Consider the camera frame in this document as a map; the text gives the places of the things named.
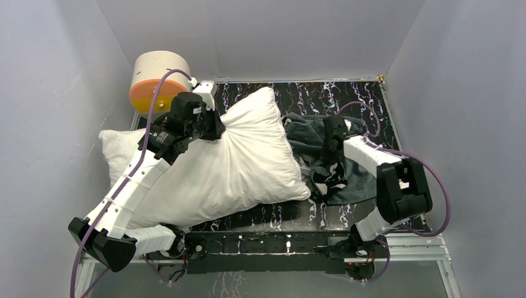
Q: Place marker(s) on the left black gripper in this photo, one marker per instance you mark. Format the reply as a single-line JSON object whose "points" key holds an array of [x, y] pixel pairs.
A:
{"points": [[214, 126]]}

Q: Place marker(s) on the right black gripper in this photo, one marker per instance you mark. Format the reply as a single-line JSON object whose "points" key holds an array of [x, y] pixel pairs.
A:
{"points": [[334, 158]]}

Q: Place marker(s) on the zebra and grey pillowcase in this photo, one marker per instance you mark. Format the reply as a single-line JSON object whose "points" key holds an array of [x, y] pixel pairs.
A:
{"points": [[337, 179]]}

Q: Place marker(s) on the cream and orange cylindrical container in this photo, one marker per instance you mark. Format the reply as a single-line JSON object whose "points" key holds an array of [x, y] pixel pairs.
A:
{"points": [[149, 68]]}

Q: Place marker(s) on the white pillow insert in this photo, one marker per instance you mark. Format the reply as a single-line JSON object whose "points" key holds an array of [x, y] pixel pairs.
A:
{"points": [[252, 163]]}

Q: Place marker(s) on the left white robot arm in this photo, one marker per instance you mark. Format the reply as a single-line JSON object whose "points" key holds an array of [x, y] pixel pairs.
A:
{"points": [[103, 233]]}

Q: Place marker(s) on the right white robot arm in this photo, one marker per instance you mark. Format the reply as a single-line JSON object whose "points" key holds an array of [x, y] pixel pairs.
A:
{"points": [[402, 188]]}

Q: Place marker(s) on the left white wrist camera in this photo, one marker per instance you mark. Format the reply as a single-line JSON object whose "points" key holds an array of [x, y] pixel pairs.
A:
{"points": [[206, 90]]}

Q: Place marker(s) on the black front mounting rail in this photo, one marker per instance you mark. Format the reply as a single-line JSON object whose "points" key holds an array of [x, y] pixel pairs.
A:
{"points": [[212, 252]]}

